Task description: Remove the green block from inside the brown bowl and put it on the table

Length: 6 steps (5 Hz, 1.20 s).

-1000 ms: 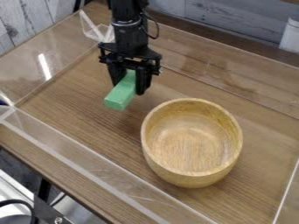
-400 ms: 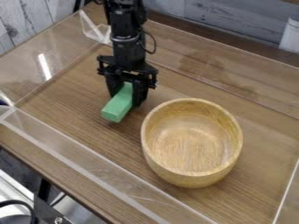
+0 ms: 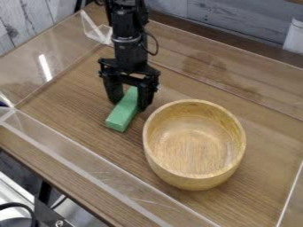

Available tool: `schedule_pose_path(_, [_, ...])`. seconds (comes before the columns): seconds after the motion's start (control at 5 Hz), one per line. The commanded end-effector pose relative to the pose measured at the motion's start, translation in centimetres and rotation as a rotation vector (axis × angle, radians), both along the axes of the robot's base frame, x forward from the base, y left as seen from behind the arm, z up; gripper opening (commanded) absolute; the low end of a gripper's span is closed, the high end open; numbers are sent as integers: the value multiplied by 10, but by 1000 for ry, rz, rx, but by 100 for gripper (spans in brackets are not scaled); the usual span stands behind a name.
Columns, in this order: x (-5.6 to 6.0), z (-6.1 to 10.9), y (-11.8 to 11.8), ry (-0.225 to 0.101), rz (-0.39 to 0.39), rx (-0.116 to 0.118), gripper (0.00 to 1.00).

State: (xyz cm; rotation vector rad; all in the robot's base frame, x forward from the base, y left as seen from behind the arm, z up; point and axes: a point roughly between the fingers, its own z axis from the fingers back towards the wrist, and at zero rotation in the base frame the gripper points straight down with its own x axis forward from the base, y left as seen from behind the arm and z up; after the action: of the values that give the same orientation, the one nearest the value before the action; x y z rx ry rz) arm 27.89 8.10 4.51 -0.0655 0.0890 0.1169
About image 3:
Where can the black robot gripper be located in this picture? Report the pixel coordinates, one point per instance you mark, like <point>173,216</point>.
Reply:
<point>129,68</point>

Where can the green rectangular block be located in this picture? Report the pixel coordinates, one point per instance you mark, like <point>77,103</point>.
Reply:
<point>125,111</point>

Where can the brown wooden bowl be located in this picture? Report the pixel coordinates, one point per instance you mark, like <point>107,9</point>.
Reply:
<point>194,143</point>

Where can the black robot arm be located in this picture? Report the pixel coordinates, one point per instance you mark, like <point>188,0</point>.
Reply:
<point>127,18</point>

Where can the clear acrylic tray walls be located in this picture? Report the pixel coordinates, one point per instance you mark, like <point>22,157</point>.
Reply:
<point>53,129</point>

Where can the black metal table leg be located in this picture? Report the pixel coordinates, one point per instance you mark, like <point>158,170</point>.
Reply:
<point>45,192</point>

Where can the white cylindrical container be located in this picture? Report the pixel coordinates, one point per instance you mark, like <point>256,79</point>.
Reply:
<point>294,39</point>

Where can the black bracket with screw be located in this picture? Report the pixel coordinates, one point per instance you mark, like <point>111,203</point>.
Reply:
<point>47,217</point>

